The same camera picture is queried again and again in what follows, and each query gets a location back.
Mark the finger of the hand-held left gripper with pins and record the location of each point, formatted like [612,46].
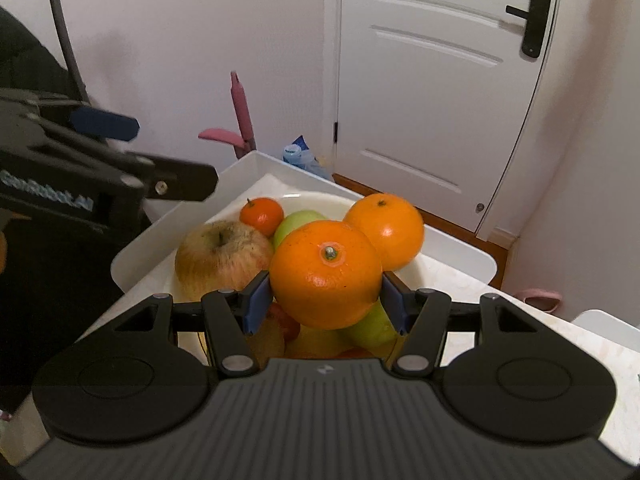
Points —
[107,124]
[182,180]

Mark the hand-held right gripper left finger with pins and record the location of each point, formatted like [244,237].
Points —
[259,302]

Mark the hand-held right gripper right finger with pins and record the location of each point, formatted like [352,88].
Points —
[392,302]

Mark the red tomato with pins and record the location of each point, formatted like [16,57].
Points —
[287,325]

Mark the large yellow-red apple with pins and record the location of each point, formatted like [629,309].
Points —
[215,260]

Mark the large orange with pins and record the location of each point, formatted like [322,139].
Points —
[387,230]
[325,280]

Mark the small tangerine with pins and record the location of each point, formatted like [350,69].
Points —
[261,216]

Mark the white oval dish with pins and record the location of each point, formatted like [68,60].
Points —
[320,200]

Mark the green apple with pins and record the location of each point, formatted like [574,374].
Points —
[372,330]
[295,225]

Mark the white plastic chair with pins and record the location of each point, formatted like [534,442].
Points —
[240,175]
[607,327]

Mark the blue white plastic bag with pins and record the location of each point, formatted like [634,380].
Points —
[300,152]

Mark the pink slipper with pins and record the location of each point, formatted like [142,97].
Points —
[542,301]

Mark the floral white tablecloth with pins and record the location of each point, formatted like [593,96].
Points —
[550,327]

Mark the white panel door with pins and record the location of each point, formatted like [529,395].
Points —
[430,110]

